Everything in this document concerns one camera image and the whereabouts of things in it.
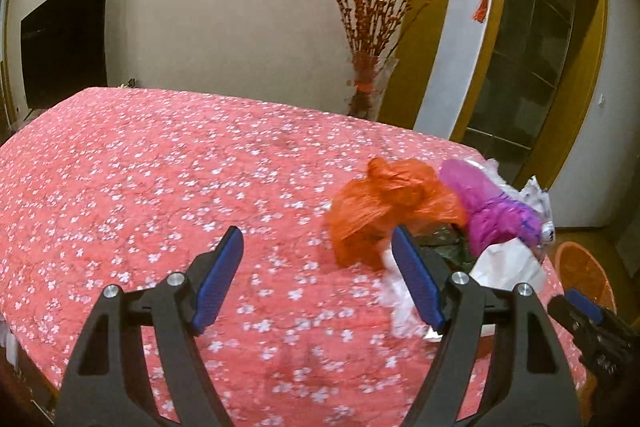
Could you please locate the white paper tissue pack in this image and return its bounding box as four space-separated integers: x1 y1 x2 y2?
470 238 548 341

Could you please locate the white paw print bag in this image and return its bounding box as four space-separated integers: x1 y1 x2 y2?
520 176 555 262

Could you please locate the green plastic bag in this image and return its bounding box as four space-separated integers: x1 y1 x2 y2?
416 225 476 273

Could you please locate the purple plastic bag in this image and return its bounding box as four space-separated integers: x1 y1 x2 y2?
438 158 544 257

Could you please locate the orange plastic bag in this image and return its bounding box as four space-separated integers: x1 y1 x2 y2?
328 157 468 271

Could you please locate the long clear plastic bag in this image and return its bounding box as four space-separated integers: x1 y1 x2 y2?
378 243 430 339

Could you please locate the orange lined waste basket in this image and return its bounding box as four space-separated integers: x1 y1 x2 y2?
553 242 617 312

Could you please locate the red floral tablecloth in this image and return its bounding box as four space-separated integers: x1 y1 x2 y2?
1 88 480 426

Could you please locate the glass sliding door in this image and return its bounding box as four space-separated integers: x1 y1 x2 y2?
459 0 609 188

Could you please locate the glass vase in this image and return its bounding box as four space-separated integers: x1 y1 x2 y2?
348 51 398 121

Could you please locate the black television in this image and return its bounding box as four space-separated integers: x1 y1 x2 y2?
21 0 107 109

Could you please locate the wooden door frame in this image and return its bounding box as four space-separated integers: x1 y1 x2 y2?
449 0 611 193

